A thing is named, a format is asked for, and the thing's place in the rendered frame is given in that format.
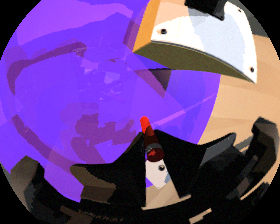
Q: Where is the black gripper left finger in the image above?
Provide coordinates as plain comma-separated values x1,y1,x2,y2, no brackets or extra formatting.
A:
69,132,147,206

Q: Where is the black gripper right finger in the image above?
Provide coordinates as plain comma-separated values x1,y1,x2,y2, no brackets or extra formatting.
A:
155,128,237,198

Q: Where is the grey sloped panel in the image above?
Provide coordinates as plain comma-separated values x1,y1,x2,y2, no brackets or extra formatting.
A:
145,160,171,189

